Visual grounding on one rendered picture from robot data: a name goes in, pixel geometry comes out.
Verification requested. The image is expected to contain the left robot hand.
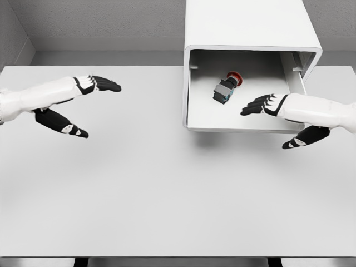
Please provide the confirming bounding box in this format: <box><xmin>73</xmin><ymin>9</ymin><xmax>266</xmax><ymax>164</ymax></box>
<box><xmin>19</xmin><ymin>74</ymin><xmax>122</xmax><ymax>139</ymax></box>

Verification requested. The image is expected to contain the white cabinet drawer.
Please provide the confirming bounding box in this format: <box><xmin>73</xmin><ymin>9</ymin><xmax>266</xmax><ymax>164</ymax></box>
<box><xmin>186</xmin><ymin>50</ymin><xmax>308</xmax><ymax>135</ymax></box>

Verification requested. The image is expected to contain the white tabletop storage cabinet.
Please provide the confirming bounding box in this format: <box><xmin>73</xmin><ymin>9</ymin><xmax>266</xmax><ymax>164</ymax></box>
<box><xmin>182</xmin><ymin>0</ymin><xmax>323</xmax><ymax>128</ymax></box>

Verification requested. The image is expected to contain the red button load switch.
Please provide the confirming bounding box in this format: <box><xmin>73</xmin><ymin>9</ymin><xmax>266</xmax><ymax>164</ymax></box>
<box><xmin>212</xmin><ymin>71</ymin><xmax>243</xmax><ymax>105</ymax></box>

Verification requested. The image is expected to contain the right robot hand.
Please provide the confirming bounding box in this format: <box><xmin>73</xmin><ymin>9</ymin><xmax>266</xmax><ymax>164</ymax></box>
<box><xmin>240</xmin><ymin>93</ymin><xmax>340</xmax><ymax>150</ymax></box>

